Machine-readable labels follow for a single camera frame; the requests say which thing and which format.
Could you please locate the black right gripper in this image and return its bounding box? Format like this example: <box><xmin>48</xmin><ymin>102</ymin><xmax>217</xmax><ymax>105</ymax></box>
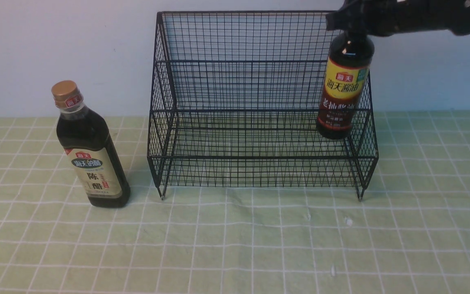
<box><xmin>325</xmin><ymin>0</ymin><xmax>470</xmax><ymax>37</ymax></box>

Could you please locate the dark soy sauce bottle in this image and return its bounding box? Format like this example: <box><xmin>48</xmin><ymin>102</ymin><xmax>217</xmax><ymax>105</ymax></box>
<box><xmin>316</xmin><ymin>31</ymin><xmax>375</xmax><ymax>140</ymax></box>

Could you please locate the vinegar bottle with gold cap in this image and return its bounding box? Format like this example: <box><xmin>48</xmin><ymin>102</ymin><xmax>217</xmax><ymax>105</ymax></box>
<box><xmin>51</xmin><ymin>80</ymin><xmax>131</xmax><ymax>208</ymax></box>

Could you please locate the green checkered tablecloth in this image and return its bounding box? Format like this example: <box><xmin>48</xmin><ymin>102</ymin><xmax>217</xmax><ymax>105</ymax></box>
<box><xmin>0</xmin><ymin>111</ymin><xmax>470</xmax><ymax>294</ymax></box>

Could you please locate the black wire mesh shelf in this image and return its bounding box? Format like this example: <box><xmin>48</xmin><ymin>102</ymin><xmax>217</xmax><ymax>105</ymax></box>
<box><xmin>147</xmin><ymin>11</ymin><xmax>379</xmax><ymax>201</ymax></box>

